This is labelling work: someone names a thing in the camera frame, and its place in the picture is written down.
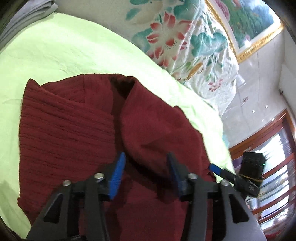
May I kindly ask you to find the dark red knit sweater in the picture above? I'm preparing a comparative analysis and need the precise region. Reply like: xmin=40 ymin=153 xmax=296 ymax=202
xmin=18 ymin=74 xmax=215 ymax=240

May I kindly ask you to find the gold framed landscape painting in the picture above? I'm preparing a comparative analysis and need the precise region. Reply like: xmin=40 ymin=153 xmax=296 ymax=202
xmin=205 ymin=0 xmax=284 ymax=63

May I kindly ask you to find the light green bed sheet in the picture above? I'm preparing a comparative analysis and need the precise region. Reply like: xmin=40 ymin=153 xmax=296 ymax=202
xmin=1 ymin=13 xmax=234 ymax=237

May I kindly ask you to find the folded grey garment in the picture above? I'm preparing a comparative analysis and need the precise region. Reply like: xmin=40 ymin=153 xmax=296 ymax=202
xmin=1 ymin=0 xmax=58 ymax=49

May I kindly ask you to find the red wooden window frame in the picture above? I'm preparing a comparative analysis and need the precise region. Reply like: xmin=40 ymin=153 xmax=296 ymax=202
xmin=230 ymin=109 xmax=295 ymax=240

